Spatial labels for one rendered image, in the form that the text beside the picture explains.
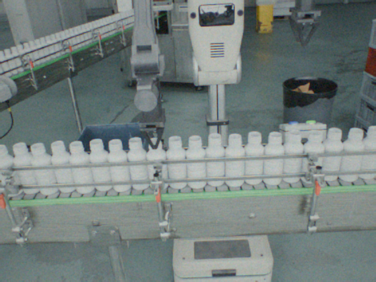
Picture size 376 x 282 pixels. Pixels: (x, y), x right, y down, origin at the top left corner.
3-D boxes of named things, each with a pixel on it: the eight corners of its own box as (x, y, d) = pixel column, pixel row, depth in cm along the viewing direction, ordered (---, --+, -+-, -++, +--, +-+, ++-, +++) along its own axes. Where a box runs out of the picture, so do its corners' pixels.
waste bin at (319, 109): (283, 164, 303) (289, 95, 272) (272, 139, 342) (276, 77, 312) (335, 161, 302) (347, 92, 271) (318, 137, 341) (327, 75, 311)
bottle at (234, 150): (233, 191, 106) (233, 143, 98) (221, 181, 110) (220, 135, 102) (248, 183, 108) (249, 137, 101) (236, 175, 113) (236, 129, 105)
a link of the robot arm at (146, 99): (164, 52, 91) (131, 54, 91) (160, 63, 81) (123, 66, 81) (168, 95, 97) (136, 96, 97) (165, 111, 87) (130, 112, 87)
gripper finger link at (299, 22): (310, 41, 106) (313, 9, 101) (317, 47, 100) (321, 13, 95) (288, 43, 106) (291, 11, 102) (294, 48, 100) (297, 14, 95)
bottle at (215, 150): (219, 189, 106) (218, 142, 99) (202, 184, 109) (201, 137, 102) (228, 180, 111) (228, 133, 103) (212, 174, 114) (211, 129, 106)
